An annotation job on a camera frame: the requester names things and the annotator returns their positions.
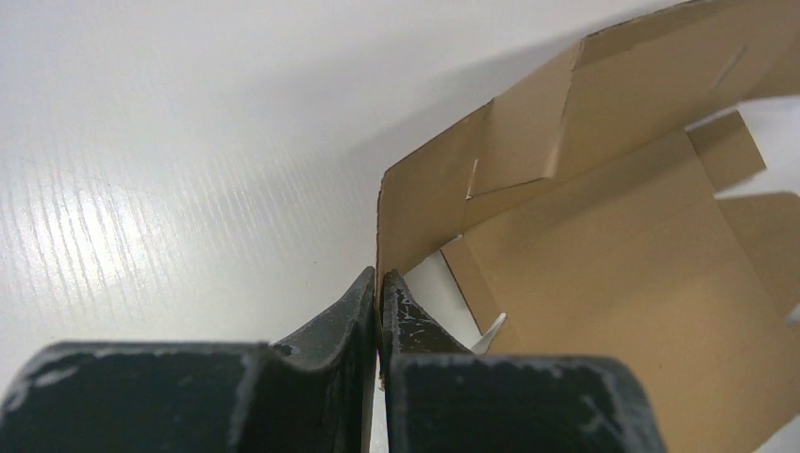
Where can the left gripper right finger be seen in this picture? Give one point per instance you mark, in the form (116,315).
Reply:
(442,397)

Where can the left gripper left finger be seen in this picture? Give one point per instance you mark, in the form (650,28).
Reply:
(311,391)

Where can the brown cardboard box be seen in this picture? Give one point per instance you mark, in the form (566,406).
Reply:
(584,202)

